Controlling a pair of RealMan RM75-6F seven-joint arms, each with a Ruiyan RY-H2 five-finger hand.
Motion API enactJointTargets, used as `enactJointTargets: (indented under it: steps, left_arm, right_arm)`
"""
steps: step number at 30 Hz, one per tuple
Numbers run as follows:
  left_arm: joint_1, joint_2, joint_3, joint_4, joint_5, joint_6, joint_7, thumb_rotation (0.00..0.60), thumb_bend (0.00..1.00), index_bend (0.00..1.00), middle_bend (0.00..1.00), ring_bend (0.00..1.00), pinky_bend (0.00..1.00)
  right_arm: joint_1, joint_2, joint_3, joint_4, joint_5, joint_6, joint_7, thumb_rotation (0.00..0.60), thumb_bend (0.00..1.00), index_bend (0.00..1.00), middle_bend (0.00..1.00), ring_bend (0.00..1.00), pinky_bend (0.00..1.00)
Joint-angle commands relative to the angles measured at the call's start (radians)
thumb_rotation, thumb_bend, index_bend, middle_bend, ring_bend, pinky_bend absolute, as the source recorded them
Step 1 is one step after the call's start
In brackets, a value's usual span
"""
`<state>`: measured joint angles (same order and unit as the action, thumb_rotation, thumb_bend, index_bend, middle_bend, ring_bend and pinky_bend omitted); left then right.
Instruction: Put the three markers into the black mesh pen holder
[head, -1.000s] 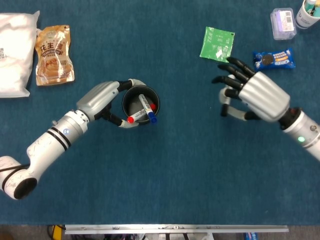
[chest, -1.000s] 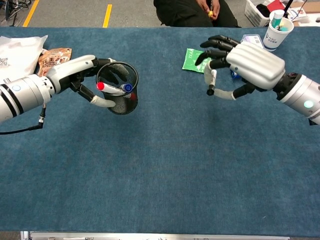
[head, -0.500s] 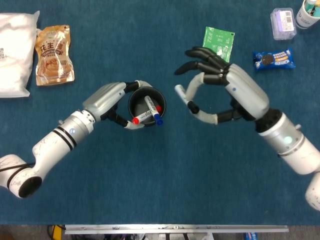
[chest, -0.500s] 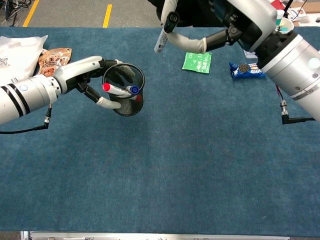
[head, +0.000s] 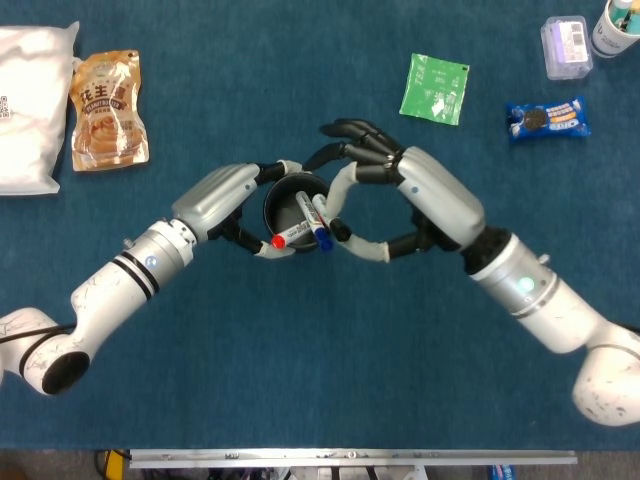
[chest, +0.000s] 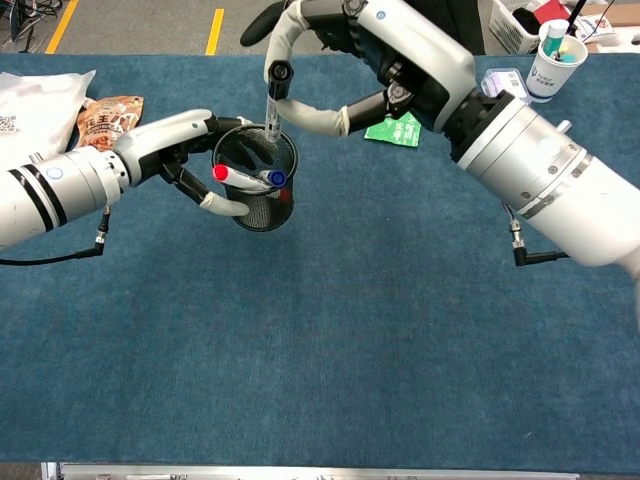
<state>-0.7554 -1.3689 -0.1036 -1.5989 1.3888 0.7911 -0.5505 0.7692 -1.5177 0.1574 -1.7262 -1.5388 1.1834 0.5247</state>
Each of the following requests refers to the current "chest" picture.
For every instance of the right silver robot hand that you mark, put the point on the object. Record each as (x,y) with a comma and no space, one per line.
(430,55)

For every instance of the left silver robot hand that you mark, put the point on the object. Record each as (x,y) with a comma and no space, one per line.
(155,140)

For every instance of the red cap marker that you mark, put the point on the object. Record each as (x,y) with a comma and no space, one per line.
(240,177)

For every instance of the black cap marker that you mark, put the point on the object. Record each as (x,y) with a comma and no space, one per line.
(272,120)

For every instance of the blue cap marker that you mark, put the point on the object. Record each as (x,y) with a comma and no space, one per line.
(275,176)

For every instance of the black mesh pen holder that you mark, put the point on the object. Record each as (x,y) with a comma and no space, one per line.
(265,215)

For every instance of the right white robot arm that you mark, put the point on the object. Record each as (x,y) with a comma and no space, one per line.
(550,190)

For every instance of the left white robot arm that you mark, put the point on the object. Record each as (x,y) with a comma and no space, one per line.
(50,195)

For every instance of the orange peanut snack pouch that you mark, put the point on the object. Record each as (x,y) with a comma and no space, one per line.
(100,125)

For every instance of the clear plastic box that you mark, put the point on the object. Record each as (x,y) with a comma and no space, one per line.
(500,80)

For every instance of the white plastic basket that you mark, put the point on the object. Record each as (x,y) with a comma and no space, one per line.
(505,25)

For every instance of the green sachet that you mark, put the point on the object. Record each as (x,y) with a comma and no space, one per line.
(395,135)

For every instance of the white paper cup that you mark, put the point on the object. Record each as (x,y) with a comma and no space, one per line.
(550,80)

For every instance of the white green tube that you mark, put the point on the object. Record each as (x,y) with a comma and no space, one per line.
(552,35)

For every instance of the red item in basket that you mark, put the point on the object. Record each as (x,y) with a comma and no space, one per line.
(550,10)

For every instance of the white plastic bag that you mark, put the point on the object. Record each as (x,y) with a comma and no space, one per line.
(30,110)

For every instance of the white blue printed pack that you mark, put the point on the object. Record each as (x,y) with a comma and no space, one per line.
(597,27)

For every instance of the brown cardboard box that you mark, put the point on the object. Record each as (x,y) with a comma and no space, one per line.
(620,12)

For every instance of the blue felt table cover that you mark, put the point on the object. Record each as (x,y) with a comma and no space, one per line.
(320,350)

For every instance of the aluminium table edge rail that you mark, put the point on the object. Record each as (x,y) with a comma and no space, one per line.
(300,472)

